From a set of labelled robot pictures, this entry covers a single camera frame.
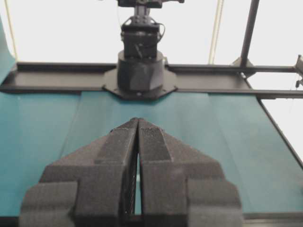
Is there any black aluminium frame rail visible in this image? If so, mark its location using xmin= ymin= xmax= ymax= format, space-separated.
xmin=0 ymin=62 xmax=303 ymax=100

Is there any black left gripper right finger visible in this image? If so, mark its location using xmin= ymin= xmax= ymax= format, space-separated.
xmin=138 ymin=119 xmax=243 ymax=227

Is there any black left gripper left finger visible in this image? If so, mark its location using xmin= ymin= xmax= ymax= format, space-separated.
xmin=19 ymin=118 xmax=138 ymax=227

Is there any teal table mat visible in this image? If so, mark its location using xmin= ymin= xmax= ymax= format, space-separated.
xmin=0 ymin=33 xmax=303 ymax=227

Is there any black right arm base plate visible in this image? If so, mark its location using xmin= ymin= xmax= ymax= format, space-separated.
xmin=103 ymin=69 xmax=177 ymax=100

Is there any black upright frame post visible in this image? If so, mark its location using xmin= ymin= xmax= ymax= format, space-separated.
xmin=240 ymin=0 xmax=259 ymax=67

